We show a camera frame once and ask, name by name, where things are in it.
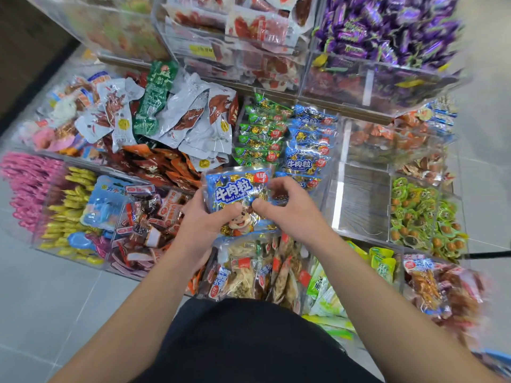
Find person's right forearm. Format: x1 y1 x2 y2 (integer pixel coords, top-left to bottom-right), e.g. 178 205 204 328
315 227 500 383

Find pile of purple candies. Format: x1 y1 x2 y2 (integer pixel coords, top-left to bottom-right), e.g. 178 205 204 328
315 0 464 72

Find pile of pink-label meat packets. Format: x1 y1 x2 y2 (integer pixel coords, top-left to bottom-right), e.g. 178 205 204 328
403 253 488 340

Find pile of yellow candies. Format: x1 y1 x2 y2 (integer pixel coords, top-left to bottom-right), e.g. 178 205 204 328
40 165 105 267

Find row of blue beef packets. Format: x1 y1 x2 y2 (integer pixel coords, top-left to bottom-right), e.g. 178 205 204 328
275 103 340 192

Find person's left hand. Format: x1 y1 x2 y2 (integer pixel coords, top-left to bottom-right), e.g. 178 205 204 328
174 187 244 256

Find pile of green egg packets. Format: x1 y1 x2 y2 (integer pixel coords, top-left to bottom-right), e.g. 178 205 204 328
389 175 468 260

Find pile of assorted small packets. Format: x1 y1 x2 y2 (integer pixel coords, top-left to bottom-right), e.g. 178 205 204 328
20 68 113 160

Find pile of red brown packets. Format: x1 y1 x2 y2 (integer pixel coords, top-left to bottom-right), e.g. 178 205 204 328
108 187 188 276

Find clear acrylic snack shelves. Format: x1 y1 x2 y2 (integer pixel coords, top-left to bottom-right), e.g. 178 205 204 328
0 0 511 372

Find handful of blue snack packets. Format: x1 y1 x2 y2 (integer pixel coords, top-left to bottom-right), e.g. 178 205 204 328
206 167 276 236

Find green vacuum packet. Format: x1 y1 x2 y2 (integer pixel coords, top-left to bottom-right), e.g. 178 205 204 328
133 60 178 136

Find pile of white meat packets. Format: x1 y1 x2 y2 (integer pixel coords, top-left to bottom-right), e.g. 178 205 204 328
76 71 241 172

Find pile of yellow packets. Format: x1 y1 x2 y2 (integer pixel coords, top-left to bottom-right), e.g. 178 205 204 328
48 0 169 61

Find person's right hand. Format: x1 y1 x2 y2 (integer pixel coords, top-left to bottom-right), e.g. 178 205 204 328
251 177 332 248

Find pile of orange brown packets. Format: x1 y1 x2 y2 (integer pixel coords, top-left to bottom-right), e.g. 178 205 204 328
347 99 460 188

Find person's black clothing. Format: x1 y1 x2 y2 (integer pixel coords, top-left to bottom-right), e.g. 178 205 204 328
136 297 380 383

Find pile of beige packets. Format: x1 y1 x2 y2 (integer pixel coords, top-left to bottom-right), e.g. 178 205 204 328
203 231 312 312

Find pile of dark orange packets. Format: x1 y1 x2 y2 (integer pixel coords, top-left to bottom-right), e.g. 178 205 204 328
108 143 204 188

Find blue toy candy packet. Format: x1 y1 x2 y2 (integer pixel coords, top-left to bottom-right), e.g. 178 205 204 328
81 178 133 232

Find pile of pink candy sticks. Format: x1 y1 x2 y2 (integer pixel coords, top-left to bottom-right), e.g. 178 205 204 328
0 151 65 232

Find person's left forearm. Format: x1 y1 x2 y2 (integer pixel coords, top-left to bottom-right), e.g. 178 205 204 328
48 243 204 383

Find pile of lime green packets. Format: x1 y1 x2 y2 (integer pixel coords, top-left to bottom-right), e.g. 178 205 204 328
303 243 398 340

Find row of green beef packets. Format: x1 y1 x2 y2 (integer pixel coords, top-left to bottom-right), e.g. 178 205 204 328
233 91 292 168

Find pile of red sausage packets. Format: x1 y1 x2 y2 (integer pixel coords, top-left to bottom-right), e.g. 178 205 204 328
163 0 316 93

